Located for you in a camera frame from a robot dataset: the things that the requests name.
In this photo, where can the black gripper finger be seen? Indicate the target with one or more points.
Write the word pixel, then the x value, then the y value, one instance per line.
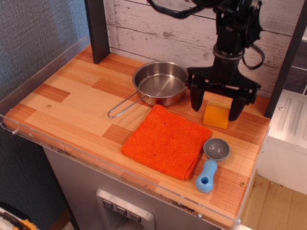
pixel 237 106
pixel 196 96

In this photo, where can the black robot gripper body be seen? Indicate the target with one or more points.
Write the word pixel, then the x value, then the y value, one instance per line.
pixel 223 77

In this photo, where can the yellow cheese block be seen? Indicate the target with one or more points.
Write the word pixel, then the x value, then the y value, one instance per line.
pixel 216 114

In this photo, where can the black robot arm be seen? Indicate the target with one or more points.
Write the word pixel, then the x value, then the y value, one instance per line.
pixel 238 27

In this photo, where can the orange knitted cloth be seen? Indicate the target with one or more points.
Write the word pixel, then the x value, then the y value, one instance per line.
pixel 167 142

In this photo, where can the stainless steel saucepan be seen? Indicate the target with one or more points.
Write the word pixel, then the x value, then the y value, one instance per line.
pixel 158 82

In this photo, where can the white toy sink unit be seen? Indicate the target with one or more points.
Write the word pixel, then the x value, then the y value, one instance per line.
pixel 283 157

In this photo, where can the clear acrylic table guard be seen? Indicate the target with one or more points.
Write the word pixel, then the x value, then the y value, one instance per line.
pixel 67 112

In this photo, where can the grey ice dispenser panel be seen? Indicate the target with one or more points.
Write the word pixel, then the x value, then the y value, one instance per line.
pixel 119 214

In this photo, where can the silver toy fridge cabinet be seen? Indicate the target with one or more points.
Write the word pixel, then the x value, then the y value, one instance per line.
pixel 80 182

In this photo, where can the orange black object bottom left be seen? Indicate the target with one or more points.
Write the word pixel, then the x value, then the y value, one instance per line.
pixel 11 222

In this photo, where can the blue handled grey scoop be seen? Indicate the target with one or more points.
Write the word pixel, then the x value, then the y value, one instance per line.
pixel 215 149

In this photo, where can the dark right shelf post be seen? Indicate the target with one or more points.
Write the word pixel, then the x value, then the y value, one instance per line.
pixel 288 60

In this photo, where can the dark shelf post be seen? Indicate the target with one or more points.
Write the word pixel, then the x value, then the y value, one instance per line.
pixel 288 60
pixel 97 26

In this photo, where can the dark left shelf post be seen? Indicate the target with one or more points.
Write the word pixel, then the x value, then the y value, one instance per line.
pixel 97 26

